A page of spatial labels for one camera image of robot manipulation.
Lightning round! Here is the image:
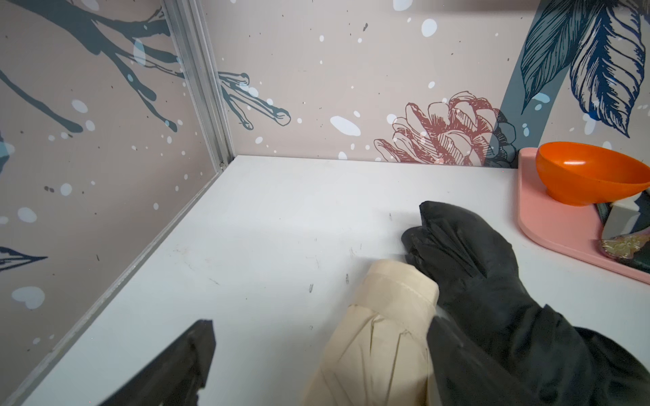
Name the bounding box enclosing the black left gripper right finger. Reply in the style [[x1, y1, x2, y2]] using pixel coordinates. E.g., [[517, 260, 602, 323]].
[[427, 316, 541, 405]]

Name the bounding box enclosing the gold handled knife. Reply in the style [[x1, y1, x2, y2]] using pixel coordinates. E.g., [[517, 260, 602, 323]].
[[600, 228, 649, 260]]

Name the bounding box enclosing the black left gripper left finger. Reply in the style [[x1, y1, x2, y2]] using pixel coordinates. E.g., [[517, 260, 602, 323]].
[[102, 320, 216, 406]]

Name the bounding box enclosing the orange plastic bowl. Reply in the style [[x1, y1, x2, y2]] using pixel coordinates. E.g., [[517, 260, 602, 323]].
[[535, 141, 649, 206]]

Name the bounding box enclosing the dark green cloth napkin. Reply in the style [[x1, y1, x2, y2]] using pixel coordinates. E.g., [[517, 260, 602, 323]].
[[596, 189, 649, 273]]

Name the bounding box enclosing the black umbrella near wall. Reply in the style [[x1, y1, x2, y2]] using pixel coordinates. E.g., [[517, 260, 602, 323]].
[[401, 201, 649, 405]]

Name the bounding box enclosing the beige folded umbrella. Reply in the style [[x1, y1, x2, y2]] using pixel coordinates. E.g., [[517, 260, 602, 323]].
[[302, 260, 441, 405]]

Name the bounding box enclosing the pink plastic tray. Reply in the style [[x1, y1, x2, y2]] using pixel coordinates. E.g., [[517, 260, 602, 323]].
[[516, 147, 649, 284]]

